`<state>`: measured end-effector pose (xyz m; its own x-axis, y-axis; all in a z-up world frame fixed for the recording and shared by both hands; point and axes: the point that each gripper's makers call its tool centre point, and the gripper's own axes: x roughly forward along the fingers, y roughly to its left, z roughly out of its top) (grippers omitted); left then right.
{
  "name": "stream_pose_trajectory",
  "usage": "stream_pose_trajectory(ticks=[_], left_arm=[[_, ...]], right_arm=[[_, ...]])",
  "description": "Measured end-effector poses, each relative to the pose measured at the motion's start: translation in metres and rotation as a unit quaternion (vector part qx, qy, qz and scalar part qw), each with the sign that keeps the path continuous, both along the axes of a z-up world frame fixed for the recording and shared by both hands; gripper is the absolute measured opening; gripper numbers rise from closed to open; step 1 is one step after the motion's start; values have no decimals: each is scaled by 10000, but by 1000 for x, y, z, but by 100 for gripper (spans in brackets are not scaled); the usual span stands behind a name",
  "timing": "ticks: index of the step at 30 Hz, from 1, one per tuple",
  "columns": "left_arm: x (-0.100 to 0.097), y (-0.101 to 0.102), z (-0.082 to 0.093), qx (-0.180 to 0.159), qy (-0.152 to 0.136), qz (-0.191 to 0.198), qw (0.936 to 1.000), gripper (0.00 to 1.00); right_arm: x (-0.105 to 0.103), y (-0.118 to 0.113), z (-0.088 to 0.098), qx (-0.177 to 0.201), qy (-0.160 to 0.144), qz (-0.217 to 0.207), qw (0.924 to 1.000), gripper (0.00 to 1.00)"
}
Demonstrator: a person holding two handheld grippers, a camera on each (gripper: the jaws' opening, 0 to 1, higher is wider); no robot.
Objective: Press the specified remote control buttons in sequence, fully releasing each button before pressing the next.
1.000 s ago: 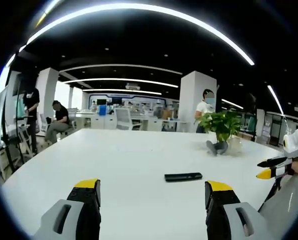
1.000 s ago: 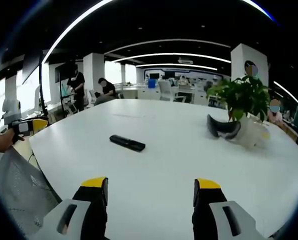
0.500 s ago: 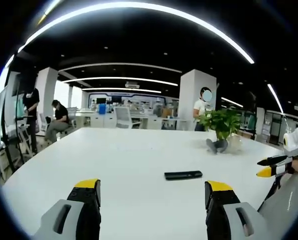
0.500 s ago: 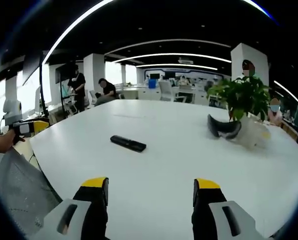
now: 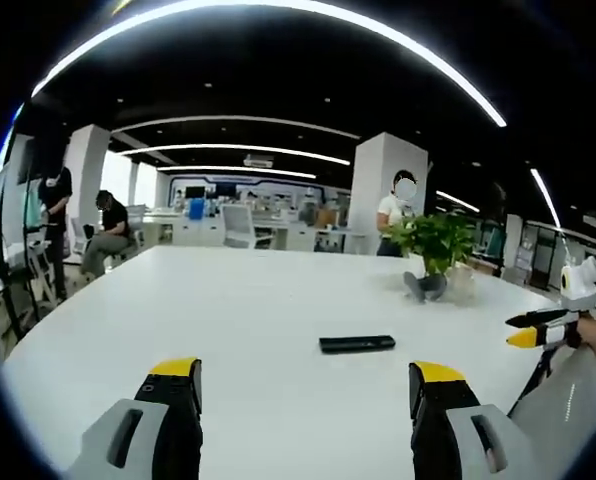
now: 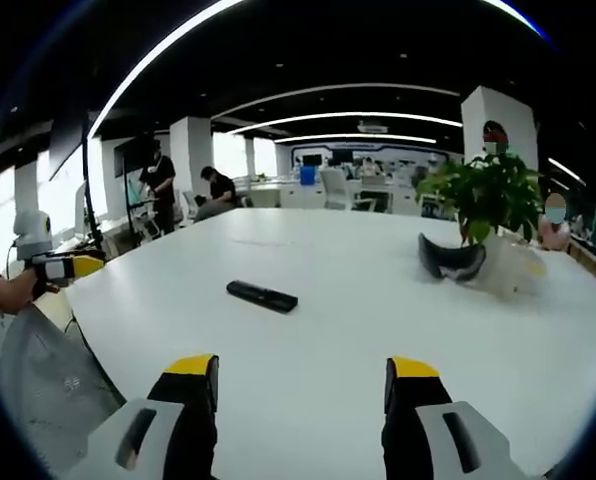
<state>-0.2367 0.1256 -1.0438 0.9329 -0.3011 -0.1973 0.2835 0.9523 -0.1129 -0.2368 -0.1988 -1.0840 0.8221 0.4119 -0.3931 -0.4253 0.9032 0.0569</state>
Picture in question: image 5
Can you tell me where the grey trousers leg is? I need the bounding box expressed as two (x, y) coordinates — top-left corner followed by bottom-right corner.
(507, 344), (596, 480)

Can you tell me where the black tripod stand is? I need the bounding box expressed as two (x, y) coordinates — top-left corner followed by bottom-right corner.
(0, 99), (44, 346)

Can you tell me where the green potted plant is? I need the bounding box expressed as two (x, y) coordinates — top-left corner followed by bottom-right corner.
(386, 211), (479, 304)

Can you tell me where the white office chair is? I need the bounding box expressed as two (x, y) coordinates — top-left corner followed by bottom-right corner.
(220, 203), (274, 250)

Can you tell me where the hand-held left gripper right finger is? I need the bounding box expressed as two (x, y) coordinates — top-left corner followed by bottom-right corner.
(408, 360), (542, 480)

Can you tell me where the black remote control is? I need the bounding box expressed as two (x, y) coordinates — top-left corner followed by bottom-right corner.
(319, 334), (396, 355)

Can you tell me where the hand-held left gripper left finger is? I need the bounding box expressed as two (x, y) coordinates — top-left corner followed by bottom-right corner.
(63, 356), (204, 480)

